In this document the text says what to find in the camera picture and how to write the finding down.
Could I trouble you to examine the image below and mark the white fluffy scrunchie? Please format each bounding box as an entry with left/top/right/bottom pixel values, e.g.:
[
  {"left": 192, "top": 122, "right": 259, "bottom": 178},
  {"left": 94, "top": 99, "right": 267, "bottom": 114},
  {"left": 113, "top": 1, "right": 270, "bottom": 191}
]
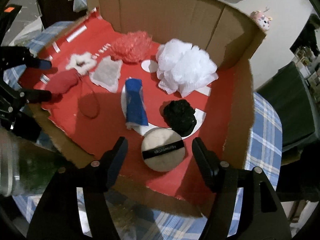
[{"left": 65, "top": 52, "right": 97, "bottom": 75}]

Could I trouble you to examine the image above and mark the grey white cloth pad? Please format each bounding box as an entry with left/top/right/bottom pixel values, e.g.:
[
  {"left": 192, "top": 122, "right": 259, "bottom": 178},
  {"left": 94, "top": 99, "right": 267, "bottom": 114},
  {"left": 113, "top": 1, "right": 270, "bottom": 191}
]
[{"left": 90, "top": 56, "right": 123, "bottom": 93}]

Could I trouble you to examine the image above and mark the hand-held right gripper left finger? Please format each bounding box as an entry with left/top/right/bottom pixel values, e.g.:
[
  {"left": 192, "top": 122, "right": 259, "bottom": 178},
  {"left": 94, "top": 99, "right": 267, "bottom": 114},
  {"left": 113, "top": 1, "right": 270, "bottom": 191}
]
[{"left": 26, "top": 137, "right": 128, "bottom": 240}]

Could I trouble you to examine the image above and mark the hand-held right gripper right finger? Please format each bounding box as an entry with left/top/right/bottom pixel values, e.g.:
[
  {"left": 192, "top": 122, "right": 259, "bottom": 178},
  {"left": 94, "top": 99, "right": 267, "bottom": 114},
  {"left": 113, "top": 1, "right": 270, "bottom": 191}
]
[{"left": 192, "top": 137, "right": 293, "bottom": 240}]

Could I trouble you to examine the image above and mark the round beige powder puff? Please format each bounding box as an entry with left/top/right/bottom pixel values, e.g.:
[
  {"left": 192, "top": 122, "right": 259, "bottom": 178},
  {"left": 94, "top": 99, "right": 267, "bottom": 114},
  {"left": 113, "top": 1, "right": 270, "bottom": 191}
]
[{"left": 141, "top": 127, "right": 186, "bottom": 172}]

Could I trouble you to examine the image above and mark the small pink white plush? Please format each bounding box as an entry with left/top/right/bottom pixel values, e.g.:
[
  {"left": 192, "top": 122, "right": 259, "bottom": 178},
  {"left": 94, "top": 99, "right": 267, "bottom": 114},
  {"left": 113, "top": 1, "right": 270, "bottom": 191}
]
[{"left": 250, "top": 7, "right": 273, "bottom": 32}]

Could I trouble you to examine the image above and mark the red knit pouch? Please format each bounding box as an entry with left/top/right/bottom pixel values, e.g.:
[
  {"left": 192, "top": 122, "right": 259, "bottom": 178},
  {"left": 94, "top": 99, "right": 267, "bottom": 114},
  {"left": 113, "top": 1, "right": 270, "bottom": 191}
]
[{"left": 44, "top": 70, "right": 100, "bottom": 118}]

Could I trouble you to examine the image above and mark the row of small bottles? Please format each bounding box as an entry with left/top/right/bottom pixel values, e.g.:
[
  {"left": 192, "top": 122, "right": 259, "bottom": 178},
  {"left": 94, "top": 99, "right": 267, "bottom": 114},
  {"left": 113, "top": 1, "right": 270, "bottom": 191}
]
[{"left": 291, "top": 44, "right": 320, "bottom": 90}]

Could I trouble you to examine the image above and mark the white mesh bath pouf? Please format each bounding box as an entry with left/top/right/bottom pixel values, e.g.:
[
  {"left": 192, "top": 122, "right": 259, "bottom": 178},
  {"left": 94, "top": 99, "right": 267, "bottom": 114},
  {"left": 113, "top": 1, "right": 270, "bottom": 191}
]
[{"left": 156, "top": 39, "right": 218, "bottom": 98}]

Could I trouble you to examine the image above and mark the cardboard box with red lining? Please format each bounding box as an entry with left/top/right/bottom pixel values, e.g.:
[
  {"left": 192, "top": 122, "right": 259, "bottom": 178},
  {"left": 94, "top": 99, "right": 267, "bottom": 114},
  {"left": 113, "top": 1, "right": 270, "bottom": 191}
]
[{"left": 19, "top": 0, "right": 267, "bottom": 218}]

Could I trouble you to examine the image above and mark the black scrunchie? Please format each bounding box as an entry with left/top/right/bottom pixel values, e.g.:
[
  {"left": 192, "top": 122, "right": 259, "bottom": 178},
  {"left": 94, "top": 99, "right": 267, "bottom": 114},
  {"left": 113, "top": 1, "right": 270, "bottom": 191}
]
[{"left": 163, "top": 99, "right": 198, "bottom": 137}]

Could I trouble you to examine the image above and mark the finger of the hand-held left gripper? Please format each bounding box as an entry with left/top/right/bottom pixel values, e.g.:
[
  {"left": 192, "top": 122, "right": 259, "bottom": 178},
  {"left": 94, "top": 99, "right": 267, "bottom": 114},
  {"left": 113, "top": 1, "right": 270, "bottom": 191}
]
[
  {"left": 5, "top": 80, "right": 52, "bottom": 104},
  {"left": 5, "top": 46, "right": 52, "bottom": 70}
]

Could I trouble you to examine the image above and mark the red mesh bath pouf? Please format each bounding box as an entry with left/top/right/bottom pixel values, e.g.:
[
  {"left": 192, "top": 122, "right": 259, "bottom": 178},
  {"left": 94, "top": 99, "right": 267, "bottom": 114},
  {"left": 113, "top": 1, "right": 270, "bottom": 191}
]
[{"left": 110, "top": 31, "right": 152, "bottom": 64}]

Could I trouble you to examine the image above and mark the dark grey covered table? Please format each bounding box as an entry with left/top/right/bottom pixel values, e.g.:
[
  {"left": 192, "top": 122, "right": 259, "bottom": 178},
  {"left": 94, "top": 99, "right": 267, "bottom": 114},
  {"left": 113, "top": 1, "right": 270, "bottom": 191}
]
[{"left": 255, "top": 61, "right": 320, "bottom": 153}]

